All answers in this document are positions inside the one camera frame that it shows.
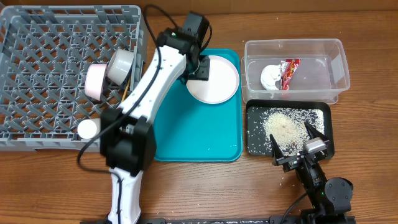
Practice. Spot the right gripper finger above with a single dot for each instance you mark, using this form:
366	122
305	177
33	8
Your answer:
313	133
277	154

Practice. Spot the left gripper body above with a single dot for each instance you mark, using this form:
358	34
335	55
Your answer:
200	70

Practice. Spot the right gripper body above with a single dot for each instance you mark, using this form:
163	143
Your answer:
297	156

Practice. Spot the white round plate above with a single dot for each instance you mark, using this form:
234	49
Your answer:
222	84

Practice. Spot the white rice grains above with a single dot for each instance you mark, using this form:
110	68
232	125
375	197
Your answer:
286	125

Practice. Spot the white napkin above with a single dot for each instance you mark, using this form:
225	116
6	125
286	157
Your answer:
270	75

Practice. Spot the red snack wrapper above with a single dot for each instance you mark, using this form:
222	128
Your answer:
288	69

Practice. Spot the wooden chopstick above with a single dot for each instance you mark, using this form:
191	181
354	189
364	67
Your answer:
126	90

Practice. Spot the grey-green bowl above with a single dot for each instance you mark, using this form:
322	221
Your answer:
119	67

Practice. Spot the pink saucer plate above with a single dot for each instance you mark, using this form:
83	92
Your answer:
95	77

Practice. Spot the white cup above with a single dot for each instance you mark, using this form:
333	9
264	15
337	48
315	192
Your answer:
89	128

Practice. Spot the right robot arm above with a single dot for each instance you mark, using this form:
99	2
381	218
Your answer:
330	198

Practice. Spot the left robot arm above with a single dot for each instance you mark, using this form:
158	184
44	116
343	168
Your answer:
127	133

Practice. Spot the black waste tray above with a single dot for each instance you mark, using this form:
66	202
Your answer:
302	105

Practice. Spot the clear plastic waste bin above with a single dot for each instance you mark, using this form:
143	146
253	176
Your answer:
321	75

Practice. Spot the teal serving tray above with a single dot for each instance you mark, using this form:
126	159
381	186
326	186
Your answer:
187	130

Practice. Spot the grey plastic dish rack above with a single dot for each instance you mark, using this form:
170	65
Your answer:
45	55

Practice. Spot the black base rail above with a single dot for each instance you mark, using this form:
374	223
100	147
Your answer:
270	220

